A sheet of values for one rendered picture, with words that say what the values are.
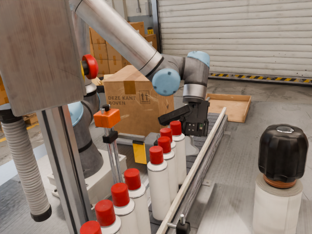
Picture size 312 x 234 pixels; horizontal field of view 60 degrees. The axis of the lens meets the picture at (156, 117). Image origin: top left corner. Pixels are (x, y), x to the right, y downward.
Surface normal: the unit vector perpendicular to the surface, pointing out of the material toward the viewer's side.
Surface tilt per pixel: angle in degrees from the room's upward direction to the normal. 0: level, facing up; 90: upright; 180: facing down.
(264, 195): 92
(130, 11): 90
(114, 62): 88
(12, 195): 0
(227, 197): 0
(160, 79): 93
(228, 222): 0
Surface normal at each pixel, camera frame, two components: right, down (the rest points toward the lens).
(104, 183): 0.84, 0.15
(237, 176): -0.08, -0.92
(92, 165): 0.67, -0.10
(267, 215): -0.69, 0.36
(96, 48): -0.52, 0.36
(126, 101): -0.25, 0.40
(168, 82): -0.05, 0.44
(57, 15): 0.51, 0.29
